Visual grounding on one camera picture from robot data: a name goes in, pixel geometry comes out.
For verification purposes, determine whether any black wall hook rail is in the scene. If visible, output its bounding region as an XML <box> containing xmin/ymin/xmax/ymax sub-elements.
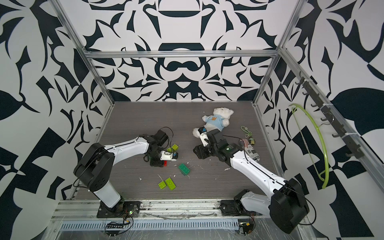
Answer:
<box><xmin>297</xmin><ymin>73</ymin><xmax>365</xmax><ymax>159</ymax></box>

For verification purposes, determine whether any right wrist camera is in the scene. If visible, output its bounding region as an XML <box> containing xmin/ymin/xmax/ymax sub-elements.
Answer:
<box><xmin>198</xmin><ymin>127</ymin><xmax>210</xmax><ymax>147</ymax></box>

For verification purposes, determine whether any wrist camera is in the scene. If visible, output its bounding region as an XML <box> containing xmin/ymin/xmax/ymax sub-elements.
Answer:
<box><xmin>198</xmin><ymin>127</ymin><xmax>210</xmax><ymax>147</ymax></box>
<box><xmin>160</xmin><ymin>151</ymin><xmax>179</xmax><ymax>162</ymax></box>

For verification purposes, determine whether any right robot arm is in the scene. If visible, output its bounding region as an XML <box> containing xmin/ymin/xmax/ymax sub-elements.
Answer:
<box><xmin>193</xmin><ymin>127</ymin><xmax>313</xmax><ymax>234</ymax></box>

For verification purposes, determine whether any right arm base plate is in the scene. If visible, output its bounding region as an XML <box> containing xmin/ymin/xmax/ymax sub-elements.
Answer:
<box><xmin>220</xmin><ymin>190</ymin><xmax>263</xmax><ymax>217</ymax></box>

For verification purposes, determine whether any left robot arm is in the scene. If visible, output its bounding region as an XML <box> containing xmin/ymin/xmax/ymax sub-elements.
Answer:
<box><xmin>74</xmin><ymin>130</ymin><xmax>169</xmax><ymax>214</ymax></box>

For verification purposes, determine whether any black connector box right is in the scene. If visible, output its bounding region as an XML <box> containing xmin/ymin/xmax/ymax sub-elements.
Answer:
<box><xmin>237</xmin><ymin>222</ymin><xmax>255</xmax><ymax>236</ymax></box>

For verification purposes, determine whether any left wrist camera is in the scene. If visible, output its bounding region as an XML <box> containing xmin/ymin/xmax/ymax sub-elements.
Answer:
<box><xmin>160</xmin><ymin>151</ymin><xmax>179</xmax><ymax>162</ymax></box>

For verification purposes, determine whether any black usb hub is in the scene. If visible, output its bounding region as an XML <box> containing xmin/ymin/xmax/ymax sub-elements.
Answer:
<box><xmin>105</xmin><ymin>222</ymin><xmax>125</xmax><ymax>231</ymax></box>

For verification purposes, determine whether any long lime lego brick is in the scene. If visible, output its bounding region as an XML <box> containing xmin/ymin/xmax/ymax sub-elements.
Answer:
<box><xmin>165</xmin><ymin>178</ymin><xmax>176</xmax><ymax>191</ymax></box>

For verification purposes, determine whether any green plastic hanger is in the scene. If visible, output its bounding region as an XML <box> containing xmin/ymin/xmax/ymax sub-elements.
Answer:
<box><xmin>289</xmin><ymin>103</ymin><xmax>330</xmax><ymax>189</ymax></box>

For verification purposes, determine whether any dark green lego brick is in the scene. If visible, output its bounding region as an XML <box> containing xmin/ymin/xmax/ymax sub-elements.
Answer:
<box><xmin>179</xmin><ymin>164</ymin><xmax>190</xmax><ymax>176</ymax></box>

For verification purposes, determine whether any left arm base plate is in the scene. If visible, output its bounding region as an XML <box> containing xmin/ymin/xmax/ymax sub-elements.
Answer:
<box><xmin>97</xmin><ymin>200</ymin><xmax>142</xmax><ymax>219</ymax></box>

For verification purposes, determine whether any white slotted cable duct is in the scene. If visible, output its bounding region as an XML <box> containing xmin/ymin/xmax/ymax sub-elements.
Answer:
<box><xmin>60</xmin><ymin>219</ymin><xmax>240</xmax><ymax>231</ymax></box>

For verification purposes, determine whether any white teddy bear blue shirt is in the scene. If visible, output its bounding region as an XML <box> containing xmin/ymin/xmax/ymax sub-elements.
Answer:
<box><xmin>202</xmin><ymin>108</ymin><xmax>234</xmax><ymax>133</ymax></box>

